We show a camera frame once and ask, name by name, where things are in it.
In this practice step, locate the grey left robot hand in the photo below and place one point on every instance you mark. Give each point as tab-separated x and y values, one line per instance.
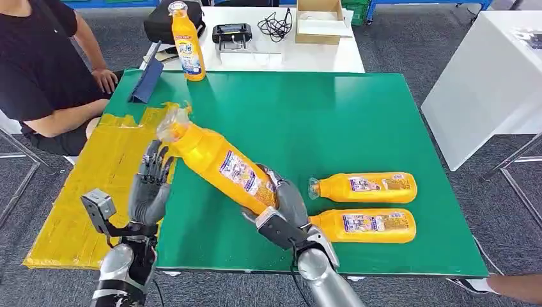
148	199

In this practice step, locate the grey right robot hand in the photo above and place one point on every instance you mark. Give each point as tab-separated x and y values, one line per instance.
292	203

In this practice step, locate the orange drink bottle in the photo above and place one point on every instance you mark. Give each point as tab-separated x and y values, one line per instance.
211	159
188	46
368	187
368	225

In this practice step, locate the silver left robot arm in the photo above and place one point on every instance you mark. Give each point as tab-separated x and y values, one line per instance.
123	271

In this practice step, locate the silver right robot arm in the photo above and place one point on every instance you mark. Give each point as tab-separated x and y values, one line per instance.
326	284

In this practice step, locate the yellow taped sheet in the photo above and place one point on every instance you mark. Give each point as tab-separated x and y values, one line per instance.
84	212

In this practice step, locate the green table mat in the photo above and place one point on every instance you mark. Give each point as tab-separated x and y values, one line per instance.
317	127

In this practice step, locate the dark blue folding stand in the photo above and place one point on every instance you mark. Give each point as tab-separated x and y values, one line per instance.
146	82

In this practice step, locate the dark smartphone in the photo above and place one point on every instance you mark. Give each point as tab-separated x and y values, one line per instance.
167	55

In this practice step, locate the white table with clutter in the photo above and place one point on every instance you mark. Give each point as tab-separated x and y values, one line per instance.
313	57

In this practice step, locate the open cardboard box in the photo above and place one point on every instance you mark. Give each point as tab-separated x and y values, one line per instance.
317	31

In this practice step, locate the black carry bag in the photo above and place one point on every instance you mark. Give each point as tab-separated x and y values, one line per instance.
159	23

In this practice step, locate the seated person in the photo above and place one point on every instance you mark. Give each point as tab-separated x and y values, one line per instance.
34	63

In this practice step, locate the black handheld controller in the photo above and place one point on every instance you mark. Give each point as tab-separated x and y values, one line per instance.
231	33

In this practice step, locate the blue metal rack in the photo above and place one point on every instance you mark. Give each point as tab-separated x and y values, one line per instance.
110	3
423	2

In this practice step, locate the green plastic crate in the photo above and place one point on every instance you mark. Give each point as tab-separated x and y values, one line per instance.
357	12

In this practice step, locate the bare white table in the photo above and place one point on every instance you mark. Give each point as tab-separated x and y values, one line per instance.
482	93

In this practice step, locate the metal table legs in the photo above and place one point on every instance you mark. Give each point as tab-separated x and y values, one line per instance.
514	160

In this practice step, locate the person's leg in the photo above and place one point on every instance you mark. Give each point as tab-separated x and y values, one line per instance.
516	288

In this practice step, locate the dark item on white table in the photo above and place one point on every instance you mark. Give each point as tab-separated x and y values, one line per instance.
531	38

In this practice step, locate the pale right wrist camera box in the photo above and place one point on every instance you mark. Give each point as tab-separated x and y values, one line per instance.
277	229

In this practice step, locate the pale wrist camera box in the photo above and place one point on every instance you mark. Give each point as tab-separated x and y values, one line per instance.
98	207
277	229

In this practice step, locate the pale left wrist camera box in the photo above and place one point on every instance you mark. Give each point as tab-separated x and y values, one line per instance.
98	207

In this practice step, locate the grey metal frame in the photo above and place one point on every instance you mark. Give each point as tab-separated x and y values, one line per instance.
25	148

